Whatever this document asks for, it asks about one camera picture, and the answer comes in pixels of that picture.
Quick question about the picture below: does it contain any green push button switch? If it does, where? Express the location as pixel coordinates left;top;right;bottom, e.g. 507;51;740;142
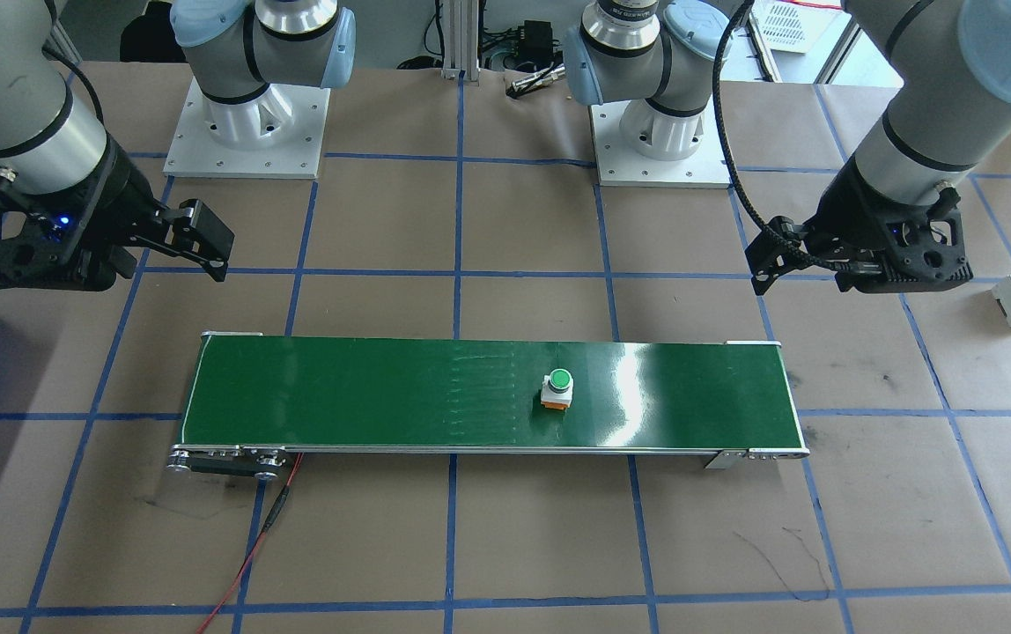
539;368;575;415

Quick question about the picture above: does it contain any black bag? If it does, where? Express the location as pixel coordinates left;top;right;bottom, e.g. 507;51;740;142
118;0;188;64

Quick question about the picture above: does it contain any green belt conveyor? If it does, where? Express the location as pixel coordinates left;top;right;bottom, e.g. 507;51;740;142
166;332;810;481

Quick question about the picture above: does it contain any silver metal tool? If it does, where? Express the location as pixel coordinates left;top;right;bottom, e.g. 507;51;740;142
508;66;568;96

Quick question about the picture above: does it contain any black power adapter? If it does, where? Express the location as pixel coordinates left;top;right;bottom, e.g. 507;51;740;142
514;19;559;61

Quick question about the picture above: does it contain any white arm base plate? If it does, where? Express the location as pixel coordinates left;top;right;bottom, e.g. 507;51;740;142
168;77;330;180
591;92;734;188

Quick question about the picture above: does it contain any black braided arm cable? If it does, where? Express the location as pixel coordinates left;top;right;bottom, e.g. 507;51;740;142
712;0;832;269

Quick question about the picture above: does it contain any red black power cable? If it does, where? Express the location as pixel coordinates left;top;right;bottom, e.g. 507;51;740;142
197;453;304;634

